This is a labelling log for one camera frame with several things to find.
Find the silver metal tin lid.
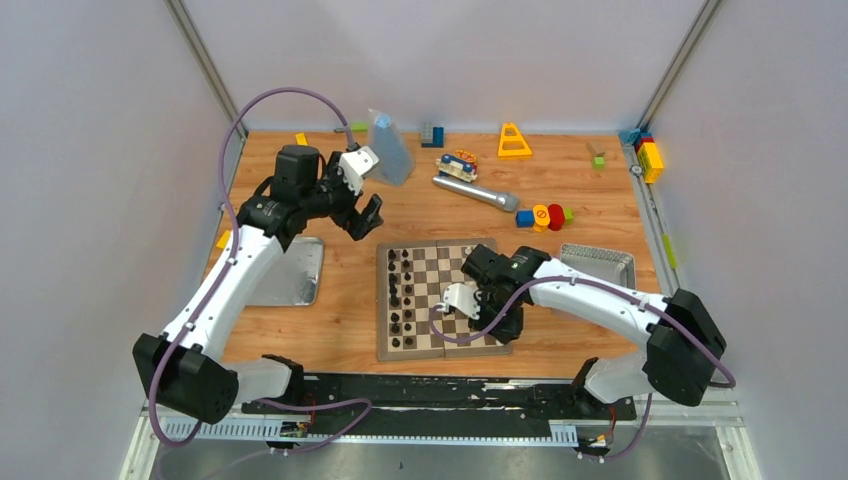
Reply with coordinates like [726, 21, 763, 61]
[247, 237, 325, 307]

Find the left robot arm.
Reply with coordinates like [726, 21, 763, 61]
[132, 145, 383, 424]

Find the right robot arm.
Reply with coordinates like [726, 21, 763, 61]
[440, 245, 736, 418]

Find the wooden chess board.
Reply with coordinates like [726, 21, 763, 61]
[376, 238, 513, 362]

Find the blue bubble-wrapped cone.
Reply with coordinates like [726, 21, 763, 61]
[367, 109, 415, 187]

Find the blue duplo brick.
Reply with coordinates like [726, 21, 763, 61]
[515, 210, 535, 228]

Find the yellow no-entry sign block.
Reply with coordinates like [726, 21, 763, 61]
[532, 204, 551, 232]

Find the silver toy microphone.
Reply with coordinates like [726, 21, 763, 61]
[432, 176, 519, 212]

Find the blue grey brick stack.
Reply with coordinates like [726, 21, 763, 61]
[420, 122, 445, 148]

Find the white blue toy car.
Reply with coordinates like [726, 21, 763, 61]
[435, 150, 478, 183]

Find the red rounded block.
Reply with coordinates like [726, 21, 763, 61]
[547, 203, 566, 231]

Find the yellow wooden block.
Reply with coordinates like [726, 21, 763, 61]
[215, 230, 232, 250]

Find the yellow triangle toy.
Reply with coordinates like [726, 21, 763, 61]
[497, 123, 533, 160]

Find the colourful brick stack right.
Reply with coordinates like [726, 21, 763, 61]
[633, 132, 664, 184]

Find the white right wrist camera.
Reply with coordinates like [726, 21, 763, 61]
[436, 283, 481, 319]

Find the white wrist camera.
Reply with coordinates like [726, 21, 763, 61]
[339, 146, 380, 195]
[436, 283, 481, 319]

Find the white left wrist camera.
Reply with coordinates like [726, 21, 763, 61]
[339, 146, 380, 195]

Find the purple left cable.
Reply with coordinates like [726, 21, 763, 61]
[146, 86, 374, 458]

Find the purple cable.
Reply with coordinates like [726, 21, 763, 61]
[146, 86, 374, 458]
[428, 276, 738, 463]

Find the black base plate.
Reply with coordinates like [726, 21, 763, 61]
[240, 372, 639, 439]

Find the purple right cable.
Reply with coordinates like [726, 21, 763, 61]
[428, 276, 738, 463]

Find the aluminium frame post right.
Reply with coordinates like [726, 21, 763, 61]
[637, 0, 724, 130]

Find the aluminium frame post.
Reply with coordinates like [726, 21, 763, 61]
[637, 0, 724, 130]
[163, 0, 238, 121]

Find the aluminium frame post left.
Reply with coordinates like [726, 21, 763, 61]
[163, 0, 238, 121]

